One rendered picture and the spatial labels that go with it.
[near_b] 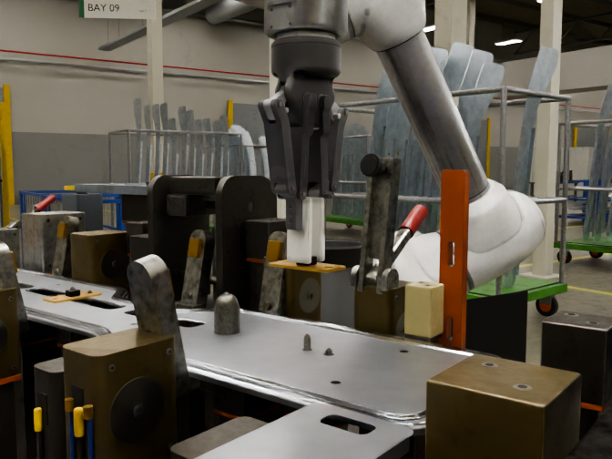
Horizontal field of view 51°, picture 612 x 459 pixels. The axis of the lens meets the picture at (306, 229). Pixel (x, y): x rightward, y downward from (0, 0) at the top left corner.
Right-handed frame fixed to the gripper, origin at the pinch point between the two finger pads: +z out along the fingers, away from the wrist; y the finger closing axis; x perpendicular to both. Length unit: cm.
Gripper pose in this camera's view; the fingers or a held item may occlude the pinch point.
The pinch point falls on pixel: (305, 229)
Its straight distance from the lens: 70.1
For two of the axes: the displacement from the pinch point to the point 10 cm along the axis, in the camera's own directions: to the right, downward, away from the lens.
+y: -6.2, 0.7, -7.8
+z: 0.0, 10.0, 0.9
